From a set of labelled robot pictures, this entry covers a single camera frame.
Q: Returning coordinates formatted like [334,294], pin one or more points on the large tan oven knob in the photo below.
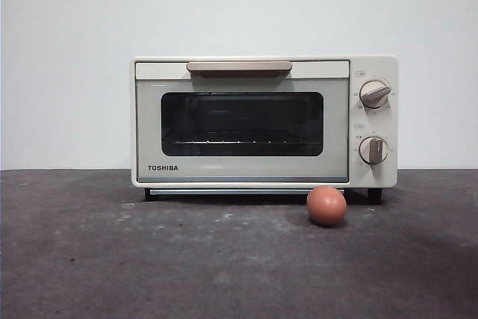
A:
[374,94]

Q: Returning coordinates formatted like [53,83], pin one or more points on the black oven foot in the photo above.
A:
[374,195]
[147,195]

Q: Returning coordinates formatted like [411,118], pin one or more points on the small tan oven knob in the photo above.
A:
[373,151]

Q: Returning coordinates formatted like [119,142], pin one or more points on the cream Toshiba toaster oven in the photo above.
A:
[373,68]

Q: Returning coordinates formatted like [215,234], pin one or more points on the brown egg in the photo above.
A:
[326,206]

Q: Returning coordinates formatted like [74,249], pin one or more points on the metal oven crumb tray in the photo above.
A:
[224,192]

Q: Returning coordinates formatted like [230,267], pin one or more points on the glass-windowed oven door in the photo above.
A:
[242,167]

